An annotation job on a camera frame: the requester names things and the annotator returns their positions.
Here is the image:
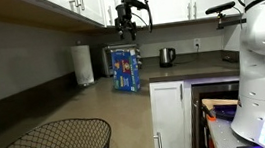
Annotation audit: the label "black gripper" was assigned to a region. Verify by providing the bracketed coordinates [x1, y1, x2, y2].
[113, 2, 140, 44]

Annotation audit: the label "blue cardboard food box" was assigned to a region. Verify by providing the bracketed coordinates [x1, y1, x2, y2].
[109, 46, 143, 95]

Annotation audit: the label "steel electric kettle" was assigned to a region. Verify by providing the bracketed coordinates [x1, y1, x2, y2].
[157, 46, 179, 70]

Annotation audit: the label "white paper towel roll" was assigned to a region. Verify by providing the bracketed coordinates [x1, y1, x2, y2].
[69, 43, 97, 89]

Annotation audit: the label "white side upper cabinet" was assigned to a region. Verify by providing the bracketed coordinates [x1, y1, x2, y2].
[0, 0, 107, 43]

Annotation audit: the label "white lower cabinet door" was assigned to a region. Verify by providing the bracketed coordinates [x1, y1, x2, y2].
[147, 78, 193, 148]

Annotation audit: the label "light wooden board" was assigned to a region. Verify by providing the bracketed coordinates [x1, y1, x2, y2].
[201, 94, 240, 112]

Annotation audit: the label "perforated metal robot table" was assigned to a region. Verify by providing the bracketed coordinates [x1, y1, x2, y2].
[206, 113, 261, 148]

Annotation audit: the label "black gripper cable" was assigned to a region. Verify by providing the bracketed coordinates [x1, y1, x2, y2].
[129, 0, 155, 36]

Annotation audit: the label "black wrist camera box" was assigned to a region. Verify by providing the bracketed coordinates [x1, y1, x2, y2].
[124, 0, 150, 14]

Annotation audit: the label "white wall outlet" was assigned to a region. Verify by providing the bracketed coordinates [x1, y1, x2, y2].
[192, 37, 202, 50]

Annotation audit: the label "black stereo camera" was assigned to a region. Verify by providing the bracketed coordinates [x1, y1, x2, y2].
[204, 0, 239, 26]

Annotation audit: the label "long steel cabinet handle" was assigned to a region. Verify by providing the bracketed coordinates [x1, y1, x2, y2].
[152, 131, 164, 148]

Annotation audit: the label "orange tool handle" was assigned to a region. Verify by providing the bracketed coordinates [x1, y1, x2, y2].
[205, 112, 218, 123]

